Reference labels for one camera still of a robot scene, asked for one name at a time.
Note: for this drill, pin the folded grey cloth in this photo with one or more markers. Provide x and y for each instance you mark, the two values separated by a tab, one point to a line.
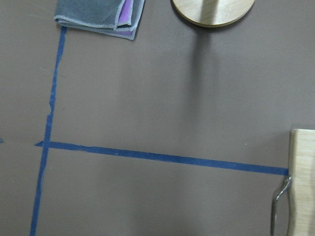
118	18

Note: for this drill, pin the wooden mug tree stand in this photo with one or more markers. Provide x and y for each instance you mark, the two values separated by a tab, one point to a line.
213	13

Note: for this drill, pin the bamboo cutting board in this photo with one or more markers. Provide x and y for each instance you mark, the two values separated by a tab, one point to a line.
300	185

